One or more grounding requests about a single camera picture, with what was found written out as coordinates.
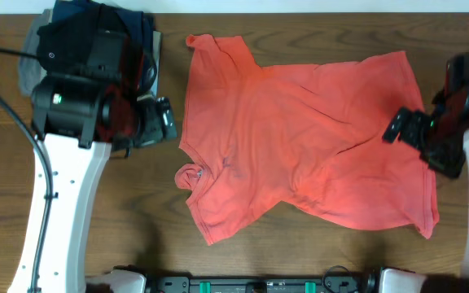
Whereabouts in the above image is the black folded garment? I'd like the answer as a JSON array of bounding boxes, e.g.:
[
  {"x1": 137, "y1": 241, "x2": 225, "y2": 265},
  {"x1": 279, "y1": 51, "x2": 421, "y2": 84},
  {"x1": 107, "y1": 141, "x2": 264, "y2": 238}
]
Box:
[{"x1": 37, "y1": 1, "x2": 131, "y2": 76}]

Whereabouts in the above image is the red printed t-shirt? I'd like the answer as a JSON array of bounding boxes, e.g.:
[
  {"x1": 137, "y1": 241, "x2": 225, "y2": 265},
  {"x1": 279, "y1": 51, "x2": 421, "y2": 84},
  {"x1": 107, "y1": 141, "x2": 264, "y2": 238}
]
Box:
[{"x1": 175, "y1": 34, "x2": 439, "y2": 244}]

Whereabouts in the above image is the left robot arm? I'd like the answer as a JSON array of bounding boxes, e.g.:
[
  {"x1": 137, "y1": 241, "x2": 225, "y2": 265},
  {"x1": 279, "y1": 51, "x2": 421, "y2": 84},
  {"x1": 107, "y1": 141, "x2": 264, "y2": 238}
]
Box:
[{"x1": 10, "y1": 30, "x2": 177, "y2": 292}]

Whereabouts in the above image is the left black cable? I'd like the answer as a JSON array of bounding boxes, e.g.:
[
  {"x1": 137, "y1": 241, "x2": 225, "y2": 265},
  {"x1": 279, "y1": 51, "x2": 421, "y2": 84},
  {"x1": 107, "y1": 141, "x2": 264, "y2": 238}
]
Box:
[{"x1": 0, "y1": 43, "x2": 56, "y2": 293}]

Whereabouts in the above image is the beige folded garment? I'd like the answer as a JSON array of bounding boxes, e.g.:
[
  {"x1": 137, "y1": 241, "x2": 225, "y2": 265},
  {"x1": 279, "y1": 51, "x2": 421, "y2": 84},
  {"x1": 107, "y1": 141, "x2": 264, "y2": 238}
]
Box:
[{"x1": 150, "y1": 31, "x2": 162, "y2": 98}]

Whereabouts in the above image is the navy folded garment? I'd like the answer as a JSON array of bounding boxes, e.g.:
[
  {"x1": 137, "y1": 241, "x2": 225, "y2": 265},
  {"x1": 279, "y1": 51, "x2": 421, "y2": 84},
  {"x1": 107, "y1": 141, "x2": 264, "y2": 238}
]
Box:
[{"x1": 51, "y1": 0, "x2": 154, "y2": 50}]

